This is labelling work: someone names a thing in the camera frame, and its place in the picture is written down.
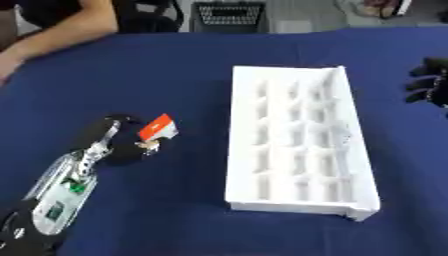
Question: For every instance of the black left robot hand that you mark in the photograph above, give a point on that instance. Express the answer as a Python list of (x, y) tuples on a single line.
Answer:
[(125, 150)]

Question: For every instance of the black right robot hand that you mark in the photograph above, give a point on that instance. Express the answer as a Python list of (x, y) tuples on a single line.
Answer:
[(431, 86)]

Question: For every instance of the orange and white small box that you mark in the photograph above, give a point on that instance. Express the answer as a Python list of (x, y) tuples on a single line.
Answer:
[(157, 128)]

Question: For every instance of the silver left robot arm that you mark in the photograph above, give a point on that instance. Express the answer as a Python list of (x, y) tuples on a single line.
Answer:
[(55, 203)]

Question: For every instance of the person's feet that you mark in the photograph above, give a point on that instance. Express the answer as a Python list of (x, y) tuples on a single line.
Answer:
[(382, 8)]

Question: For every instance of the person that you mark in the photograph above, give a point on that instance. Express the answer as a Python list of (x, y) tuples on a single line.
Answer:
[(52, 30)]

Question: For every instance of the white compartment tray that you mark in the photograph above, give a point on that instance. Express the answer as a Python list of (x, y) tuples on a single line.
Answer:
[(300, 141)]

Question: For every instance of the black mesh chair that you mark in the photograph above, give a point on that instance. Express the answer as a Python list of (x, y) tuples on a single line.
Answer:
[(228, 16)]

